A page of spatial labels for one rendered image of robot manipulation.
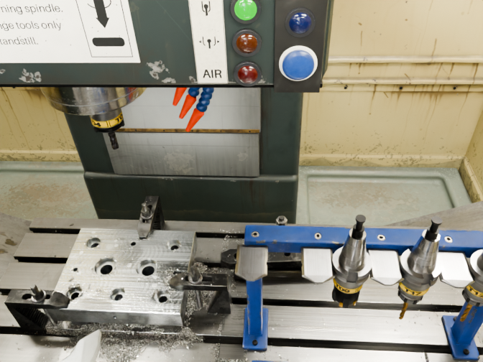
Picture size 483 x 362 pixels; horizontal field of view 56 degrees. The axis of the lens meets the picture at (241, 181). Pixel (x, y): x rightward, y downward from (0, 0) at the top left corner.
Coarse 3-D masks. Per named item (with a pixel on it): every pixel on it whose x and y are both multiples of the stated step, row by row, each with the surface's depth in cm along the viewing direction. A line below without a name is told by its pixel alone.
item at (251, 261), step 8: (240, 248) 79; (248, 248) 79; (256, 248) 79; (264, 248) 79; (240, 256) 78; (248, 256) 78; (256, 256) 78; (264, 256) 78; (240, 264) 76; (248, 264) 76; (256, 264) 76; (264, 264) 76; (240, 272) 75; (248, 272) 75; (256, 272) 75; (264, 272) 75; (248, 280) 75
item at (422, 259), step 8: (424, 232) 70; (424, 240) 69; (432, 240) 69; (416, 248) 71; (424, 248) 70; (432, 248) 69; (408, 256) 74; (416, 256) 72; (424, 256) 71; (432, 256) 70; (408, 264) 74; (416, 264) 72; (424, 264) 71; (432, 264) 71; (424, 272) 72
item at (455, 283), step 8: (440, 256) 76; (448, 256) 76; (456, 256) 76; (464, 256) 76; (448, 264) 75; (456, 264) 75; (464, 264) 75; (448, 272) 74; (456, 272) 74; (464, 272) 74; (440, 280) 73; (448, 280) 73; (456, 280) 73; (464, 280) 73; (472, 280) 73
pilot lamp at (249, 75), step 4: (240, 68) 44; (244, 68) 44; (248, 68) 44; (252, 68) 44; (240, 72) 44; (244, 72) 44; (248, 72) 44; (252, 72) 44; (256, 72) 44; (240, 76) 44; (244, 76) 44; (248, 76) 44; (252, 76) 44; (256, 76) 44; (240, 80) 45; (244, 80) 44; (248, 80) 44; (252, 80) 44
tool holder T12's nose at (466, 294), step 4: (464, 288) 79; (464, 292) 79; (468, 292) 78; (464, 296) 79; (468, 296) 78; (472, 296) 77; (468, 300) 78; (472, 300) 77; (476, 300) 77; (480, 300) 77; (472, 304) 78; (476, 304) 77; (480, 304) 77
